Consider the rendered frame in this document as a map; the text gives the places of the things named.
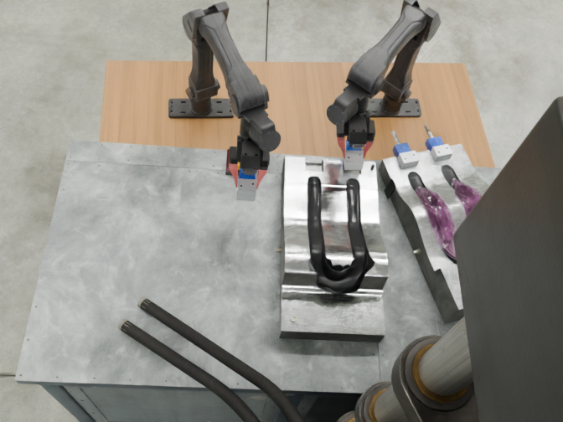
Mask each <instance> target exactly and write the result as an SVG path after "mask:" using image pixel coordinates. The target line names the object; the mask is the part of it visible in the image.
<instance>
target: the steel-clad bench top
mask: <svg viewBox="0 0 563 422"><path fill-rule="evenodd" d="M285 156H287V157H305V158H306V160H307V161H320V162H321V161H322V159H323V158H325V159H338V160H343V162H344V158H342V157H318V156H305V155H292V154H279V153H270V165H268V172H267V174H266V175H265V176H264V177H263V178H262V180H261V182H260V185H259V187H258V188H257V189H256V201H244V200H236V193H237V187H236V186H235V180H234V178H233V176H230V175H225V169H226V158H227V150H216V149H203V148H190V147H165V146H153V145H139V144H126V143H114V142H89V141H76V140H70V144H69V148H68V152H67V156H66V159H65V166H64V170H63V173H62V178H61V181H60V185H59V191H58V195H57V199H56V203H55V206H54V213H53V217H52V221H51V225H50V228H49V235H48V238H47V243H46V246H45V250H44V257H43V260H42V265H41V268H40V272H39V278H38V282H37V285H36V290H35V293H34V300H33V304H32V307H31V312H30V315H29V319H28V325H27V329H26V333H25V337H24V340H23V347H22V351H21V355H20V359H19V362H18V369H17V372H16V377H15V381H33V382H56V383H100V384H123V385H145V386H168V387H190V388H206V387H205V386H203V385H202V384H201V383H199V382H197V381H196V380H194V379H193V378H191V377H189V376H188V375H187V374H186V373H184V372H182V371H181V370H179V369H178V368H176V367H174V366H173V365H172V364H171V363H169V362H167V361H166V360H164V359H163V358H161V357H159V356H158V355H157V354H156V353H154V352H152V351H151V350H149V349H148V348H146V347H144V346H143V345H142V344H141V343H139V342H137V341H136V340H134V339H133V338H131V337H129V336H128V335H127V334H126V333H124V332H122V331H121V330H120V329H118V324H119V322H120V321H121V320H122V319H127V320H128V321H129V322H131V323H133V324H134V325H136V326H137V327H139V328H141V329H142V330H143V331H144V332H146V333H148V334H149V335H151V336H152V337H155V338H156V339H157V340H158V341H160V342H162V343H163V344H165V345H166V346H168V347H170V348H171V349H172V350H174V351H175V352H176V353H178V354H180V355H182V356H183V357H185V358H187V359H188V360H189V361H190V362H192V363H194V364H195V365H197V366H198V367H200V368H202V369H203V370H204V371H205V372H207V373H209V374H211V375H212V376H214V377H215V378H217V379H218V380H219V381H220V382H222V383H223V384H224V385H226V386H227V387H228V388H230V389H258V390H260V389H259V388H257V387H256V386H255V385H254V384H253V383H251V382H249V381H248V380H246V379H245V378H243V377H241V376H240V375H239V374H238V373H236V372H234V371H233V370H231V369H230V368H228V367H226V366H225V365H224V364H223V363H221V362H220V361H218V360H217V359H215V358H213V357H212V356H210V355H209V354H208V353H206V352H205V351H203V350H202V349H200V348H199V347H197V346H195V345H194V344H192V343H191V342H190V341H188V340H187V339H186V338H184V337H182V336H181V335H179V334H178V333H176V332H175V331H174V330H172V329H171V328H169V327H167V326H166V325H164V324H163V323H161V322H160V321H159V320H157V319H156V318H154V317H153V316H151V315H150V314H148V313H147V312H145V311H144V310H143V309H141V308H140V307H138V306H137V303H138V301H139V300H140V299H141V298H142V297H144V296H145V297H146V298H147V299H148V300H150V301H152V302H153V303H155V304H156V305H158V306H160V307H161V308H162V309H164V310H165V311H167V312H169V313H170V314H172V315H173V316H175V317H177V318H178V319H179V320H180V321H182V322H184V323H185V324H187V325H188V326H190V327H192V328H193V329H194V330H195V331H197V332H199V333H200V334H202V335H203V336H205V337H207V338H208V339H209V340H210V341H212V342H214V343H216V344H217V345H219V346H220V347H222V348H223V349H224V350H226V351H227V352H229V353H231V354H232V355H234V356H235V357H237V358H238V359H239V360H241V361H242V362H244V363H246V364H247V365H249V366H250V367H252V368H254V369H255V370H256V371H257V372H259V373H261V374H262V375H264V376H265V377H267V378H268V379H270V380H271V381H272V382H273V383H274V384H275V385H276V386H277V387H278V388H279V389H280V390H281V391H303V392H325V393H348V394H363V393H364V391H365V390H366V389H368V388H369V387H370V386H371V385H373V384H375V383H378V382H382V381H391V373H392V368H393V366H394V363H395V360H396V359H397V358H398V356H399V355H400V353H401V352H402V351H403V350H404V349H405V348H406V347H407V346H408V345H409V344H410V343H411V342H413V341H414V340H415V339H417V338H419V337H423V336H430V335H437V336H442V337H443V336H444V335H445V334H446V333H447V332H448V331H449V330H450V329H451V328H453V327H454V326H455V325H456V324H457V323H458V322H459V321H460V320H459V321H455V322H450V323H447V324H444V321H443V320H442V316H441V314H440V312H439V310H438V308H437V306H436V303H435V301H434V298H433V296H432V294H431V291H430V289H429V286H428V284H427V283H426V279H425V277H424V275H423V273H422V271H421V267H420V266H419V264H418V261H417V259H416V256H415V255H413V253H412V251H413V249H412V248H411V244H410V242H409V240H408V238H407V236H406V234H405V231H404V229H403V226H402V224H401V222H400V219H399V217H398V214H397V212H396V211H395V207H394V205H393V203H392V201H391V199H390V197H389V199H387V197H386V195H385V191H384V190H385V184H384V182H383V179H382V177H381V176H380V172H379V170H378V169H379V167H380V164H381V162H382V161H381V160H369V159H364V162H375V164H376V175H377V187H378V189H377V191H378V205H379V219H380V232H381V235H382V239H383V241H384V244H385V250H386V254H387V260H388V272H389V277H388V280H387V281H386V283H385V286H384V288H383V295H382V297H383V309H384V322H385V336H384V337H383V339H382V340H381V341H380V342H348V341H329V340H309V339H290V338H279V317H280V271H281V253H278V252H275V251H274V248H275V247H276V248H279V247H281V225H282V169H283V164H284V159H285ZM273 168H274V173H273Z"/></svg>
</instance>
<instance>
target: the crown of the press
mask: <svg viewBox="0 0 563 422"><path fill-rule="evenodd" d="M453 239H454V245H455V252H456V258H457V269H458V275H459V281H460V288H461V294H462V305H463V311H464V317H465V324H466V330H467V341H468V347H469V353H470V360H471V366H472V372H473V383H474V389H475V396H476V402H477V408H478V419H479V422H563V96H558V97H557V98H556V99H554V100H553V101H552V103H551V104H550V106H549V107H548V108H547V110H546V111H545V113H544V114H543V115H542V117H541V118H540V119H539V120H538V121H537V123H536V124H535V126H534V127H533V129H532V130H531V131H530V133H529V134H528V136H527V137H526V138H525V139H524V140H523V142H522V143H521V144H520V146H519V147H518V149H517V150H516V151H515V153H514V154H513V156H512V157H511V158H510V159H509V160H508V162H507V163H506V164H505V166H504V167H503V169H502V170H501V171H500V173H499V174H498V176H497V177H496V178H495V179H494V180H493V182H492V183H491V184H490V186H489V187H488V189H487V190H486V191H485V193H484V194H483V196H482V197H481V198H480V199H479V200H478V202H477V203H476V205H475V206H474V207H473V209H472V210H471V212H470V213H469V214H468V216H467V217H466V218H465V219H464V220H463V222H462V223H461V225H460V226H459V227H458V229H457V230H456V232H455V233H454V236H453Z"/></svg>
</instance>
